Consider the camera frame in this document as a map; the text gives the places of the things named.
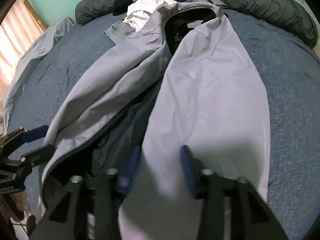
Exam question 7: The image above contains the light grey zip jacket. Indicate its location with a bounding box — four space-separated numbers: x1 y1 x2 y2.
40 1 272 240

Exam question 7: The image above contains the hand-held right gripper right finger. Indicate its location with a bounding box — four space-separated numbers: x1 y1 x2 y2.
180 145 288 240

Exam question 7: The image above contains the bed with blue sheet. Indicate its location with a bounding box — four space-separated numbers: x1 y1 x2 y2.
5 7 320 240

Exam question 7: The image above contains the dark grey rolled duvet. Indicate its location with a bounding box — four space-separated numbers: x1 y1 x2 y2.
75 0 318 48

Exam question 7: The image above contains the light grey crumpled sheet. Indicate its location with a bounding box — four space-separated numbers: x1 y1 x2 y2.
2 17 75 125

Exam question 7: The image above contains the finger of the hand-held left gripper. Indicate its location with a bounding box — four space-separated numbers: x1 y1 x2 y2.
21 144 56 167
0 126 50 148

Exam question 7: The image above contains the pink curtain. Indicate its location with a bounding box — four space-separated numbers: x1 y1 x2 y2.
0 0 38 100

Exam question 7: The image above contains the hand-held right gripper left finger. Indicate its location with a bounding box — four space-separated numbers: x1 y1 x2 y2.
30 145 143 240

